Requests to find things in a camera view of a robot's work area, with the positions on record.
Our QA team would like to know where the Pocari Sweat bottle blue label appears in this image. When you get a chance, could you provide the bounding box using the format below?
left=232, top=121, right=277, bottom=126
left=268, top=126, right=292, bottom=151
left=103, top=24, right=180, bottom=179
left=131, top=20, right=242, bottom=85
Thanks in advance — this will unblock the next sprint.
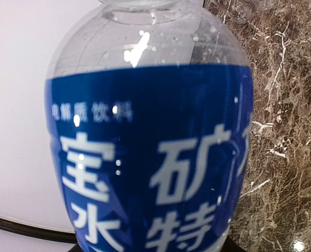
left=44, top=0, right=255, bottom=252

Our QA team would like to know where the black frame strip on wall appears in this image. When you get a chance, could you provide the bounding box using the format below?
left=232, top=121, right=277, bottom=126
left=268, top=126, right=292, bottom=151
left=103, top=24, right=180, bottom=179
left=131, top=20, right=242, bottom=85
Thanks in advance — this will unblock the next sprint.
left=0, top=218, right=77, bottom=244

